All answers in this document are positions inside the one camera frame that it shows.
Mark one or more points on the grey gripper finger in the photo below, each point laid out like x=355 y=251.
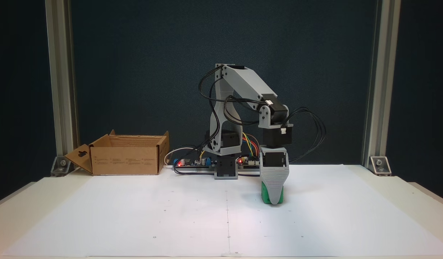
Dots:
x=275 y=183

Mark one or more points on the green dice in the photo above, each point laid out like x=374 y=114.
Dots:
x=264 y=194

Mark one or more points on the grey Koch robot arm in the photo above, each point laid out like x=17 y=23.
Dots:
x=246 y=82

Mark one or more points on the circuit board with blue parts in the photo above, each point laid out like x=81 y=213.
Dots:
x=187 y=162

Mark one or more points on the large white paper sheet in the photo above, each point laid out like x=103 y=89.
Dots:
x=171 y=216

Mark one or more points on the brown cardboard box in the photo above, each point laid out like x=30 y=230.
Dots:
x=124 y=160

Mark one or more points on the metal corner bracket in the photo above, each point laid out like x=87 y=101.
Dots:
x=61 y=166
x=379 y=165

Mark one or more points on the aluminium frame post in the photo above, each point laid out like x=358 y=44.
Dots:
x=381 y=90
x=61 y=90

